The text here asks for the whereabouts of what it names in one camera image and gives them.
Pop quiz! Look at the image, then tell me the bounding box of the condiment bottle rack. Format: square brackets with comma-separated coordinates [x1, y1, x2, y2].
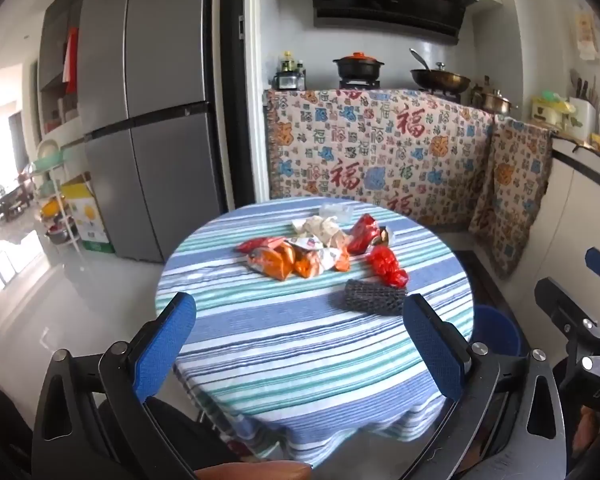
[272, 51, 306, 91]

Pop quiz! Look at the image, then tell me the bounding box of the white storage rack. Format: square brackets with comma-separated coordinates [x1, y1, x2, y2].
[30, 139, 86, 254]

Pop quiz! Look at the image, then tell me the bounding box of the yellow white cardboard box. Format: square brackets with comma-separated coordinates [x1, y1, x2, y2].
[60, 172, 114, 254]

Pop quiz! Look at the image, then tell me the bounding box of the grey double-door refrigerator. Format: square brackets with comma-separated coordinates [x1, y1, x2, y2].
[78, 0, 226, 262]

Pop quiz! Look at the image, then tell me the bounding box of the person's left hand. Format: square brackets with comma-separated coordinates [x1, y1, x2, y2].
[195, 460, 312, 480]

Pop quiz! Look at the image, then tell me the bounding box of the patterned fu character cloth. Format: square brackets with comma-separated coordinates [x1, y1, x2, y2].
[263, 90, 553, 278]

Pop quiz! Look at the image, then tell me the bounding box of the dark frying pan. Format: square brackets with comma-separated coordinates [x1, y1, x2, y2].
[410, 48, 470, 94]

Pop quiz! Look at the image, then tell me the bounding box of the white paper bag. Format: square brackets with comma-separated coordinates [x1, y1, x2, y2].
[291, 216, 351, 249]

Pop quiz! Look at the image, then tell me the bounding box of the blue trash bin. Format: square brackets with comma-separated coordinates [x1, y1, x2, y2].
[471, 304, 521, 356]

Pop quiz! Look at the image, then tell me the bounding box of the orange snack bag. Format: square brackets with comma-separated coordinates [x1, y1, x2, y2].
[243, 236, 351, 281]

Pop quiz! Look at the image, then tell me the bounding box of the steel pot with lid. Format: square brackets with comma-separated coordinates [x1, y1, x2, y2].
[475, 90, 518, 116]

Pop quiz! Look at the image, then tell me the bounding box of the black foam net sleeve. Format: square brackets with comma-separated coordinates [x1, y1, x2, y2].
[342, 280, 406, 316]

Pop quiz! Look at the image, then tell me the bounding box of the yellow green kitchen container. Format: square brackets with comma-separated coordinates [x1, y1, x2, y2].
[531, 91, 577, 129]

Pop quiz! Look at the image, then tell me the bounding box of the black pot orange lid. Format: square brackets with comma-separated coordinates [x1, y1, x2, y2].
[334, 52, 384, 81]

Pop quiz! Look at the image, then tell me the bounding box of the white knife block holder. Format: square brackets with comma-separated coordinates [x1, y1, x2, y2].
[568, 68, 597, 142]

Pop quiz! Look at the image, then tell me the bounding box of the red snack packet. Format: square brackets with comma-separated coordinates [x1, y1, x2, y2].
[236, 236, 285, 255]

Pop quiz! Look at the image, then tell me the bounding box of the red plastic wrapper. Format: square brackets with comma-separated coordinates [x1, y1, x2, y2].
[367, 245, 408, 289]

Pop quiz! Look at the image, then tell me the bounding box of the blue striped tablecloth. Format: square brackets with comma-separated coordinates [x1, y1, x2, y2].
[156, 197, 444, 466]

